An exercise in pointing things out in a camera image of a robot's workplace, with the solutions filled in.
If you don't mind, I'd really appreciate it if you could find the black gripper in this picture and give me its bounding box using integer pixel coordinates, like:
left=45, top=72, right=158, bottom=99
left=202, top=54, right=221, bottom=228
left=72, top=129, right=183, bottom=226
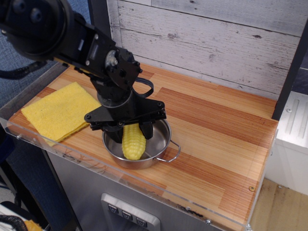
left=84, top=81, right=167, bottom=143

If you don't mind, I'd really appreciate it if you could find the yellow plastic corn cob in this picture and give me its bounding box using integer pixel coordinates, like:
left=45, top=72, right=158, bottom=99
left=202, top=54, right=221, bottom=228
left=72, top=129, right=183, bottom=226
left=122, top=124, right=146, bottom=161

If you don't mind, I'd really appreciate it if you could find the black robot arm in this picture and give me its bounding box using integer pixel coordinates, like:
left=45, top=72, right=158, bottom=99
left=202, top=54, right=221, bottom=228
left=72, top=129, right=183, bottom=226
left=0, top=0, right=166, bottom=143

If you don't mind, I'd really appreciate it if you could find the small stainless steel pot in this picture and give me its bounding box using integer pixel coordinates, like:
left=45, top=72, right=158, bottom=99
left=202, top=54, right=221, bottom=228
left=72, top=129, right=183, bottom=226
left=102, top=120, right=181, bottom=169

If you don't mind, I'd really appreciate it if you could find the yellow folded cloth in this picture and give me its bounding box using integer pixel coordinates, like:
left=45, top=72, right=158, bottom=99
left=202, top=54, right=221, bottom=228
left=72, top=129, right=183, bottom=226
left=21, top=82, right=101, bottom=147

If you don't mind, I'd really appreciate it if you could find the silver button control panel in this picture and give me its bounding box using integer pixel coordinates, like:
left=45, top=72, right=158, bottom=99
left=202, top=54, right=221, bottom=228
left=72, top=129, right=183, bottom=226
left=101, top=193, right=161, bottom=231

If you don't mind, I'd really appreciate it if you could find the clear acrylic table guard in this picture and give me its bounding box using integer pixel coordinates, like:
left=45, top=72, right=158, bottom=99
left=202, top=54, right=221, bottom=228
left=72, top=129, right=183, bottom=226
left=0, top=110, right=280, bottom=231

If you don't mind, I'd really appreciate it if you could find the white cabinet on right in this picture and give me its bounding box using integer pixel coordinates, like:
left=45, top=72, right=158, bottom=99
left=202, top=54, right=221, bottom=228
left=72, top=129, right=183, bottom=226
left=265, top=91, right=308, bottom=195

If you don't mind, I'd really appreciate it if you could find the black left vertical post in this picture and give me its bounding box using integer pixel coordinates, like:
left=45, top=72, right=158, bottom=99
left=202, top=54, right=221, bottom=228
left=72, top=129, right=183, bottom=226
left=88, top=0, right=111, bottom=38

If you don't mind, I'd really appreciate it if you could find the black vertical post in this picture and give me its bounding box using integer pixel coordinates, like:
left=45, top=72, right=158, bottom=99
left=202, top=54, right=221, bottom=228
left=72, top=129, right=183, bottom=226
left=88, top=0, right=111, bottom=38
left=271, top=0, right=308, bottom=121

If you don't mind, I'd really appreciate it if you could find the black braided cable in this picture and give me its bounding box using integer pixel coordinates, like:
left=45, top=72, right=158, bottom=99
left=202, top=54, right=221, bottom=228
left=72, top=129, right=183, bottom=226
left=0, top=60, right=48, bottom=231

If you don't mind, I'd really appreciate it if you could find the black right vertical post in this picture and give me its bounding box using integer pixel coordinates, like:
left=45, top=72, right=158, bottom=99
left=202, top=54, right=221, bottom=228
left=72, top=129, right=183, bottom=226
left=271, top=0, right=308, bottom=121

